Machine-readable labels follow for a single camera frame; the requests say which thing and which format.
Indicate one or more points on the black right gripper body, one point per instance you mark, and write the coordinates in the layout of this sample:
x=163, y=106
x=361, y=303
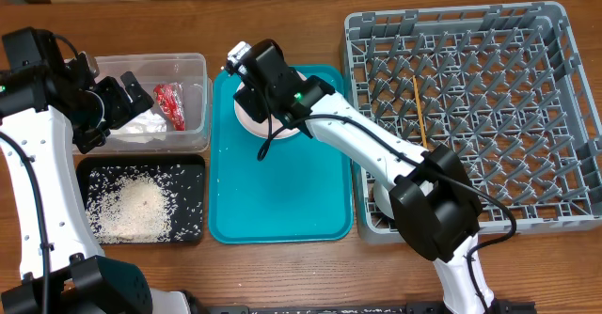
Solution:
x=257, y=103

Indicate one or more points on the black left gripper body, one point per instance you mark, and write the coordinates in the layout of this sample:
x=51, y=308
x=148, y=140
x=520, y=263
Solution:
x=106, y=109

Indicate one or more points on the white napkin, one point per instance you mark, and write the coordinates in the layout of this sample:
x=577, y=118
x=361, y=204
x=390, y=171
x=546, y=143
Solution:
x=144, y=128

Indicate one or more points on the red snack wrapper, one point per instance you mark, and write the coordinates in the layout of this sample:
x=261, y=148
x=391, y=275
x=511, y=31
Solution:
x=169, y=98

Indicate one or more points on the white rice heap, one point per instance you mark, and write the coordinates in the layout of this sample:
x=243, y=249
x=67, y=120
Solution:
x=136, y=208

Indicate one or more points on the wooden chopstick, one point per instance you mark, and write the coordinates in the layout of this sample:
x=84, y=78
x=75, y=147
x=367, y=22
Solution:
x=419, y=112

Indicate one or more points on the grey bowl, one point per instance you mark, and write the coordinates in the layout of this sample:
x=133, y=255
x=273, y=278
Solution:
x=381, y=199

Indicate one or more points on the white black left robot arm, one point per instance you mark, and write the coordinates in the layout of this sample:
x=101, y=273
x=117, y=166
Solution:
x=51, y=107

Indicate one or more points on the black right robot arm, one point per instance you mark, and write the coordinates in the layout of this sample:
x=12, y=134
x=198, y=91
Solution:
x=433, y=203

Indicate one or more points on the clear plastic waste bin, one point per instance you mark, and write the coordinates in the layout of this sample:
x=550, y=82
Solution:
x=150, y=70

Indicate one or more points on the black flat tray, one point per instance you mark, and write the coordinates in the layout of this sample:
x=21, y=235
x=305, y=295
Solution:
x=188, y=229

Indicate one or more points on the teal plastic serving tray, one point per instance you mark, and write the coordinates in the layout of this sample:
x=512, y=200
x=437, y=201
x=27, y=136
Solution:
x=301, y=192

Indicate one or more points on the grey plastic dish rack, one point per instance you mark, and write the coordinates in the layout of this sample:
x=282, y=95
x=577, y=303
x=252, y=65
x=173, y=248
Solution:
x=503, y=86

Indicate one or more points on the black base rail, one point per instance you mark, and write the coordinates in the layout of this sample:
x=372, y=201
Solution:
x=499, y=307

